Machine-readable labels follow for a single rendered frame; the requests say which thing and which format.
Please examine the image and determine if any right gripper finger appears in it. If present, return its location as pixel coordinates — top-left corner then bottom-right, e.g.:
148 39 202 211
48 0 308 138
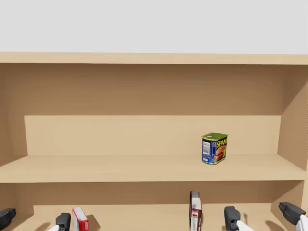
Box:
224 206 256 231
278 202 308 231

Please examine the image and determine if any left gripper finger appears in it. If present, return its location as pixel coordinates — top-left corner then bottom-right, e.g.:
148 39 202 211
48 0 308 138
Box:
46 212 72 231
0 207 17 228

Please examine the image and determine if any green and blue rectangular can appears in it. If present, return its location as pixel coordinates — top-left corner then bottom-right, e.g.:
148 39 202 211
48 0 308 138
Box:
201 131 230 166

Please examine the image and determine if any pale wooden shelf unit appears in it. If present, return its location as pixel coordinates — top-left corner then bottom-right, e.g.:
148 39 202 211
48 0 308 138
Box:
0 52 308 231

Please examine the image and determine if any red and white carton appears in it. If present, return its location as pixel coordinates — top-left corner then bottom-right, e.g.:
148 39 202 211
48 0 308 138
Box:
72 206 89 231

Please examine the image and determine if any dark red carton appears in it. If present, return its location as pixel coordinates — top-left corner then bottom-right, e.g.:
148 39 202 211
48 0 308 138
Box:
189 190 203 231

